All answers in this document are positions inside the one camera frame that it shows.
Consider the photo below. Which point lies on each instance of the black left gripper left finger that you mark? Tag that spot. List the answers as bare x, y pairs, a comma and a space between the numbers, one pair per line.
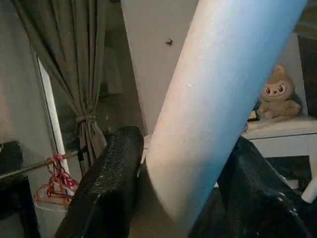
106, 188

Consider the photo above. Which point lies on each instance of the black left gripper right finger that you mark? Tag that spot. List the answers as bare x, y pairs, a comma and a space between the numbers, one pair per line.
252, 198

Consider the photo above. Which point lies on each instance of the white glass-door cabinet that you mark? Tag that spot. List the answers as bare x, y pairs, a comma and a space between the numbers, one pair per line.
277, 138

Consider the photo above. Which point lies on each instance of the thin grey metal rod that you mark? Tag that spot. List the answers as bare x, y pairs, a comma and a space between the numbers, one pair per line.
29, 168

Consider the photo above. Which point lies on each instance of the small yellow black box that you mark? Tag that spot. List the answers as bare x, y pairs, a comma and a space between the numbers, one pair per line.
252, 116

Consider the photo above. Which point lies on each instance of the white slim pole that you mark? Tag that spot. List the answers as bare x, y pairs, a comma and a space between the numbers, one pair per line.
53, 111

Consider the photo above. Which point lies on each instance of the black glossy mat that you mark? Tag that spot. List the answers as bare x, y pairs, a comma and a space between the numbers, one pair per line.
15, 210

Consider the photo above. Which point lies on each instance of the beige plush toy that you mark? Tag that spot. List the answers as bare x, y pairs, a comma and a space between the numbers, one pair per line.
277, 99

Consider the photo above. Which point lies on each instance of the large dark screen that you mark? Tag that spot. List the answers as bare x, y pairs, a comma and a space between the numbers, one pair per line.
308, 74

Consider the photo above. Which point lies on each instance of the grey-brown curtain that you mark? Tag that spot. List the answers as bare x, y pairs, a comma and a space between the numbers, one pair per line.
74, 49

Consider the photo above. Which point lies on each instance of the small dark wall hook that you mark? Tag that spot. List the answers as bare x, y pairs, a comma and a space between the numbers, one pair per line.
169, 42

